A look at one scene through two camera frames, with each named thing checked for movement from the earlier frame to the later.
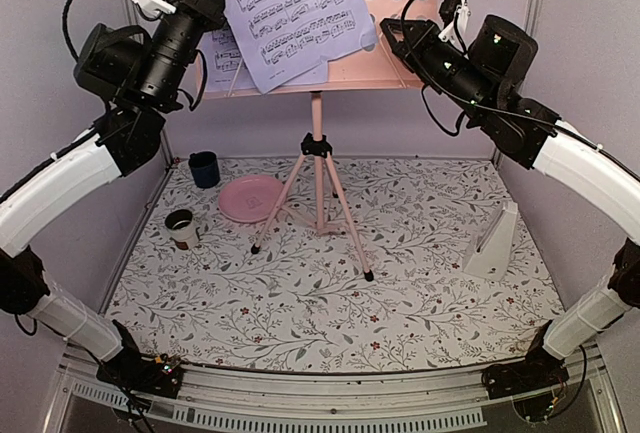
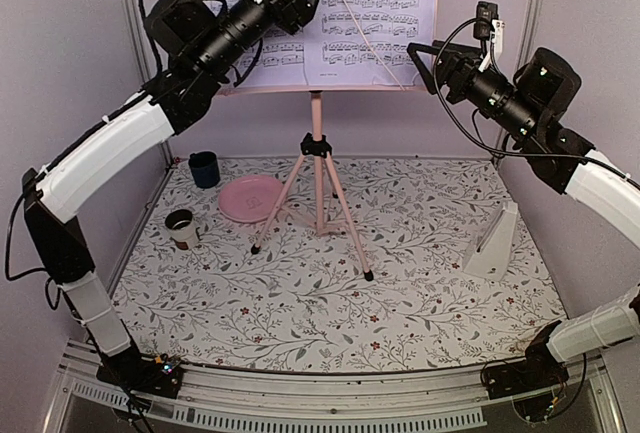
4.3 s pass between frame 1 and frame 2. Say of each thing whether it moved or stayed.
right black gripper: moved
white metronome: stayed
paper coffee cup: stayed
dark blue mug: stayed
